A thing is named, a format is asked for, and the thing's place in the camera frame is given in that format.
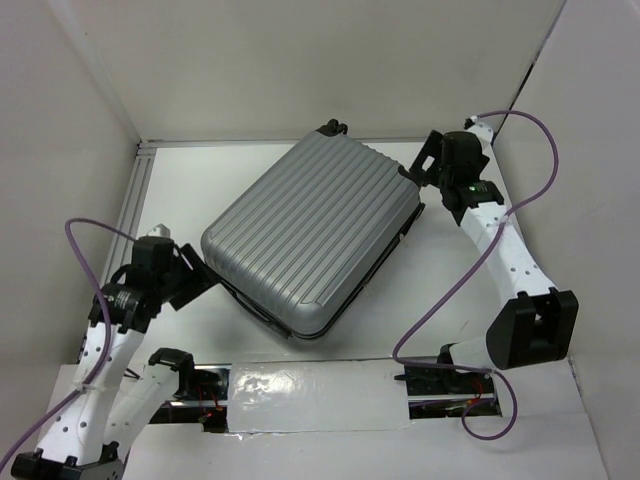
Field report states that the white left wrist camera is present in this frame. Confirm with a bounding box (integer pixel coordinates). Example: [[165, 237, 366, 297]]
[[146, 223, 171, 239]]

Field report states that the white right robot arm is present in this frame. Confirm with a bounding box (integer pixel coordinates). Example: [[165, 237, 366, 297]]
[[409, 128, 579, 392]]

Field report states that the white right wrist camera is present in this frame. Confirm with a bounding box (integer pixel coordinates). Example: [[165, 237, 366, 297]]
[[464, 116, 495, 146]]

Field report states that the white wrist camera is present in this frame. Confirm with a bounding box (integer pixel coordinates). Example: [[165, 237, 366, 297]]
[[464, 116, 495, 146], [146, 223, 171, 239]]

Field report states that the dark grey hardshell suitcase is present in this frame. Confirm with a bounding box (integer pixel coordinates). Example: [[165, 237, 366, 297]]
[[200, 119, 424, 340]]

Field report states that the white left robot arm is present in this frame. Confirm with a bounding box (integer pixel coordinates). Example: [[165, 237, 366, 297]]
[[2, 236, 219, 479]]

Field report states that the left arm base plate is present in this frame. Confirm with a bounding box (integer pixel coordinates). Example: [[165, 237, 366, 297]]
[[149, 364, 231, 433]]

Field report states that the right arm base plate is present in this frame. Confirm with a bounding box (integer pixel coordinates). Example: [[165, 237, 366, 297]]
[[394, 366, 501, 420]]

